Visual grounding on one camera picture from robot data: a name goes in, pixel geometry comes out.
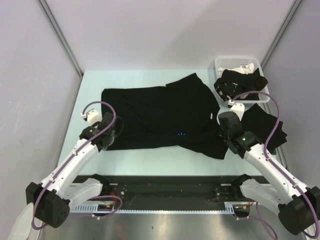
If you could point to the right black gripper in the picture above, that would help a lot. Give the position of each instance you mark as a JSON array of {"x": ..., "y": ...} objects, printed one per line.
[{"x": 221, "y": 132}]

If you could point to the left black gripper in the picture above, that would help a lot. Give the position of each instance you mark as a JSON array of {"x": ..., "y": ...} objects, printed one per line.
[{"x": 95, "y": 125}]

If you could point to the black t shirt blue logo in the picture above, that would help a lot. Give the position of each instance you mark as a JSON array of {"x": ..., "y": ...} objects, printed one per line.
[{"x": 181, "y": 113}]

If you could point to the white plastic laundry basket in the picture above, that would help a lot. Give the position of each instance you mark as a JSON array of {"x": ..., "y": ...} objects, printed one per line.
[{"x": 248, "y": 98}]

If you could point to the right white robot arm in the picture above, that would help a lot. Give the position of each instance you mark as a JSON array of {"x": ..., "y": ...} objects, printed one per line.
[{"x": 296, "y": 205}]

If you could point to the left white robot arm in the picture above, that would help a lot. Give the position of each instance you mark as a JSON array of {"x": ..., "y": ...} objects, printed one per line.
[{"x": 54, "y": 197}]

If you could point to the folded black shirt stack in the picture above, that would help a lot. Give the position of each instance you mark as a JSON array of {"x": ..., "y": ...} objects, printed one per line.
[{"x": 257, "y": 121}]

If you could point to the black shirts in basket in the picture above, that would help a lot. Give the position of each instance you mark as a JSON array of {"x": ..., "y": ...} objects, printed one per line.
[{"x": 232, "y": 84}]

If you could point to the white cloth in basket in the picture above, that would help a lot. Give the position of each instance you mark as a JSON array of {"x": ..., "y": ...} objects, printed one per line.
[{"x": 247, "y": 69}]

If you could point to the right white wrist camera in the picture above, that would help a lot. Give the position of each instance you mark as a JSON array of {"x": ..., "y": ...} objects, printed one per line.
[{"x": 237, "y": 107}]

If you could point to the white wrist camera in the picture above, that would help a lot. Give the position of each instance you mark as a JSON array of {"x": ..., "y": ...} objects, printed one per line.
[
  {"x": 91, "y": 117},
  {"x": 237, "y": 107}
]

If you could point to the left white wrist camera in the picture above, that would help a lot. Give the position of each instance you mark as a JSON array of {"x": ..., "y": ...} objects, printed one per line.
[{"x": 91, "y": 117}]

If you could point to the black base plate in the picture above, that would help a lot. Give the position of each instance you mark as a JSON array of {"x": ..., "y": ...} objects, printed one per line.
[{"x": 177, "y": 194}]

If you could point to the aluminium rail right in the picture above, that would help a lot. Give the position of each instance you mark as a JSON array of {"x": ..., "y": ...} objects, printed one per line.
[{"x": 275, "y": 125}]

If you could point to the right aluminium frame post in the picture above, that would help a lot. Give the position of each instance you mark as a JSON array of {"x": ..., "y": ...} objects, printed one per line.
[{"x": 296, "y": 4}]

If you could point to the aluminium frame post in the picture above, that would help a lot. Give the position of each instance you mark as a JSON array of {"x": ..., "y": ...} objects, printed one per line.
[
  {"x": 49, "y": 15},
  {"x": 296, "y": 4}
]

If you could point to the left aluminium frame post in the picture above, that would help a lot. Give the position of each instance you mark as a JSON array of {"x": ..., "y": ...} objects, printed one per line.
[{"x": 49, "y": 15}]

